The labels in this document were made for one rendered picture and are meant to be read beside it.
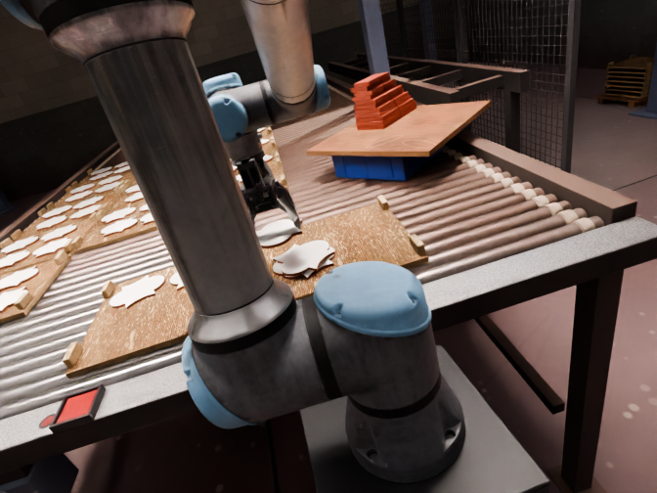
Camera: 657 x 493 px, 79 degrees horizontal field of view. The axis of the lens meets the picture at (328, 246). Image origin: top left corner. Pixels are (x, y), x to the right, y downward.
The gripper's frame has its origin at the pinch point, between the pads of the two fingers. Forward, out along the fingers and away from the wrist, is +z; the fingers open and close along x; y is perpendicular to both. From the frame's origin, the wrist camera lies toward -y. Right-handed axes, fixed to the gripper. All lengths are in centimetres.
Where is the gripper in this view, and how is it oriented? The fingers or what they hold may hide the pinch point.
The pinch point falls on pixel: (276, 232)
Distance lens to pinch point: 95.3
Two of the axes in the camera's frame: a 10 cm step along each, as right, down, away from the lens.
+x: 9.7, -2.5, -0.4
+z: 2.4, 8.4, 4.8
